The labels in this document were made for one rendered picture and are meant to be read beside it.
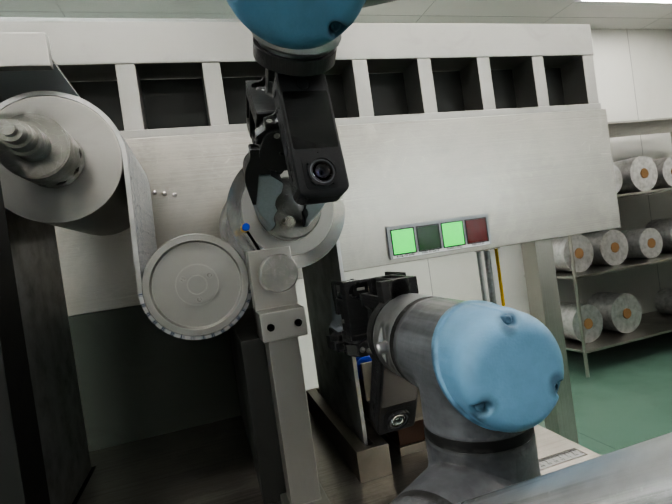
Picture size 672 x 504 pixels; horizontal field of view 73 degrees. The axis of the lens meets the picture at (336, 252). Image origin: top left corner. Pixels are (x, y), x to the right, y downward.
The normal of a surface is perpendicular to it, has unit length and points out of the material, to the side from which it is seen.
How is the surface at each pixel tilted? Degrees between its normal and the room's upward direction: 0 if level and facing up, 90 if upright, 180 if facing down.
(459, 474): 12
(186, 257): 90
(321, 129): 79
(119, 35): 90
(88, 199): 90
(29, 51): 90
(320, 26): 137
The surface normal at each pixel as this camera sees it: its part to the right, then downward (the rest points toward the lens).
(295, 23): 0.00, 0.75
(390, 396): 0.33, 0.43
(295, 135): 0.28, -0.22
